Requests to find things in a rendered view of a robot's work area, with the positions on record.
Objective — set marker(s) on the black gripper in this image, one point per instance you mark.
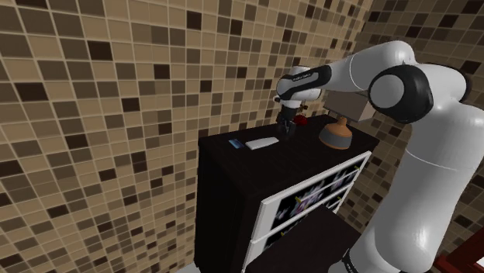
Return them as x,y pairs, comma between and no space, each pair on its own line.
289,115

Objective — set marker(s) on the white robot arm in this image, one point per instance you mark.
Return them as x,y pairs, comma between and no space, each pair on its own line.
431,181

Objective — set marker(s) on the red round fruit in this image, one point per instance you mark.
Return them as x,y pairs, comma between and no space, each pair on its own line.
301,120

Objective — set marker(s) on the white remote control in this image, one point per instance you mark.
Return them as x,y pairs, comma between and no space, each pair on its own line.
261,143

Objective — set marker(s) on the brown table lamp, beige shade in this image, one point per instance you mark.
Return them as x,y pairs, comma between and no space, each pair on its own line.
335,135

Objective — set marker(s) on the small blue flat card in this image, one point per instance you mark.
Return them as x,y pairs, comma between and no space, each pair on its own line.
235,143

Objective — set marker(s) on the dark chest with white drawers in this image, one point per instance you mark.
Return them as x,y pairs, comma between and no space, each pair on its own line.
242,170

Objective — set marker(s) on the dark robot stand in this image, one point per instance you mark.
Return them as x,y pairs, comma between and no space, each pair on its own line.
310,242

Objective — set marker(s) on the red wooden furniture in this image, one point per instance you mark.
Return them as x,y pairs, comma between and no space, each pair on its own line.
463,255

